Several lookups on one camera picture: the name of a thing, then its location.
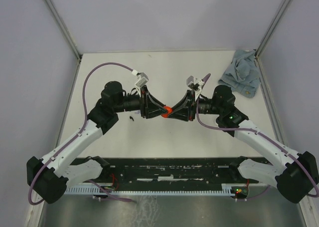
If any right aluminium frame post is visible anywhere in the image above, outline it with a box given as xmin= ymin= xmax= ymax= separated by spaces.
xmin=255 ymin=0 xmax=293 ymax=58

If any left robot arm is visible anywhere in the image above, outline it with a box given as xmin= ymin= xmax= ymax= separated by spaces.
xmin=26 ymin=81 xmax=167 ymax=205

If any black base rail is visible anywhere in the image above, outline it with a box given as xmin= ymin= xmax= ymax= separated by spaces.
xmin=82 ymin=157 xmax=260 ymax=192

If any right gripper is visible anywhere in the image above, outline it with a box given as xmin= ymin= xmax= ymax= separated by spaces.
xmin=167 ymin=90 xmax=222 ymax=122

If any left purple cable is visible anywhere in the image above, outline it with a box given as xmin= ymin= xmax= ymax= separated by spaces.
xmin=27 ymin=62 xmax=137 ymax=206

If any white cable duct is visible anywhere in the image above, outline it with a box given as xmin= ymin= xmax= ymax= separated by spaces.
xmin=64 ymin=183 xmax=236 ymax=197

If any left aluminium frame post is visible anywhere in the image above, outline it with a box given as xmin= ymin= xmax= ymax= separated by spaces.
xmin=43 ymin=0 xmax=82 ymax=60

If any blue denim cloth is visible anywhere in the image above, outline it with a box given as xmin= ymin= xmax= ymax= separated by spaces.
xmin=218 ymin=50 xmax=260 ymax=98

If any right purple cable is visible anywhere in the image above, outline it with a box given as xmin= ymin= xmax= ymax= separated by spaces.
xmin=195 ymin=73 xmax=319 ymax=198

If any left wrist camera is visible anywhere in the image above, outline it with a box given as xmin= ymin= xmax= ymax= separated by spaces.
xmin=132 ymin=69 xmax=149 ymax=88

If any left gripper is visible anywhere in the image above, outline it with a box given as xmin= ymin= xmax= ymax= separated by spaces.
xmin=114 ymin=85 xmax=168 ymax=119

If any purple cable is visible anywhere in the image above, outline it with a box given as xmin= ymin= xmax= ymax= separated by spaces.
xmin=27 ymin=62 xmax=137 ymax=206
xmin=195 ymin=73 xmax=319 ymax=198

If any aluminium frame post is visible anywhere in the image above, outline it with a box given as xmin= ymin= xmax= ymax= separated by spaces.
xmin=43 ymin=0 xmax=82 ymax=60
xmin=255 ymin=0 xmax=293 ymax=58

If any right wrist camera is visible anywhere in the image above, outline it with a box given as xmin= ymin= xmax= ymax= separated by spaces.
xmin=186 ymin=76 xmax=205 ymax=101

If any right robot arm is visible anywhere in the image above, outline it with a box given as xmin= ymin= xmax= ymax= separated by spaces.
xmin=164 ymin=85 xmax=319 ymax=204

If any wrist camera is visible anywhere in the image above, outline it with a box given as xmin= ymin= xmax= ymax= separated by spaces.
xmin=132 ymin=69 xmax=149 ymax=88
xmin=186 ymin=76 xmax=205 ymax=101

